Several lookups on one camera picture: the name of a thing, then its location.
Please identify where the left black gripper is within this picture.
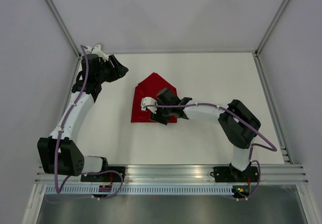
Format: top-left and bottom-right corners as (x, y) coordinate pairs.
(96, 55), (128, 84)

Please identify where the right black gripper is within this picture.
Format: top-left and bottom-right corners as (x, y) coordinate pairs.
(149, 98), (172, 126)

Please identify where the red cloth napkin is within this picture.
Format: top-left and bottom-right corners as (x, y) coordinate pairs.
(131, 72), (177, 123)

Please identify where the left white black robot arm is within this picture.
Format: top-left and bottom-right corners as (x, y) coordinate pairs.
(37, 53), (128, 182)

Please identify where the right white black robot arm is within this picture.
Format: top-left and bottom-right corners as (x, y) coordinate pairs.
(140, 88), (261, 181)

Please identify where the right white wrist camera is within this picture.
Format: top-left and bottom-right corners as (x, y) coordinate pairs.
(140, 97), (157, 114)

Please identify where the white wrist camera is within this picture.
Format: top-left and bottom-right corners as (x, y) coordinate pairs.
(87, 43), (108, 61)
(140, 97), (157, 114)

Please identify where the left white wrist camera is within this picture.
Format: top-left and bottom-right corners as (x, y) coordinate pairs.
(87, 43), (108, 61)

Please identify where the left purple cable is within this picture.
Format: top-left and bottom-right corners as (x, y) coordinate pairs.
(54, 44), (124, 201)

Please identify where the purple cable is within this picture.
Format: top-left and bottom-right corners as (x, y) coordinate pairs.
(54, 44), (124, 201)
(144, 103), (278, 201)

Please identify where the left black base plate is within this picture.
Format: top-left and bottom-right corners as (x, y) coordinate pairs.
(80, 166), (126, 183)

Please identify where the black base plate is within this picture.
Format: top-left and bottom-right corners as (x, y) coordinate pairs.
(80, 166), (126, 183)
(211, 166), (259, 183)

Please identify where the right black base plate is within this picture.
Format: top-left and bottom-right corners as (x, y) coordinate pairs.
(211, 166), (259, 183)

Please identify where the left aluminium frame post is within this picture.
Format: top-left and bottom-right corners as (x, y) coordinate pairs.
(44, 0), (81, 57)

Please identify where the aluminium frame post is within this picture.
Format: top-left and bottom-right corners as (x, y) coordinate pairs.
(255, 0), (302, 56)
(44, 0), (81, 57)

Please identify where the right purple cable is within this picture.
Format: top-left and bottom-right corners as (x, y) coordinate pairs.
(144, 103), (278, 201)

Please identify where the aluminium front rail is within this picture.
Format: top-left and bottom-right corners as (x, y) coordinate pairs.
(34, 164), (309, 184)

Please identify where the white slotted cable duct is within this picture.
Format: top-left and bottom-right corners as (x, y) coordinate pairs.
(44, 185), (233, 196)

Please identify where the right aluminium frame post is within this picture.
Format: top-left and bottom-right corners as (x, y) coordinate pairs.
(255, 0), (302, 56)

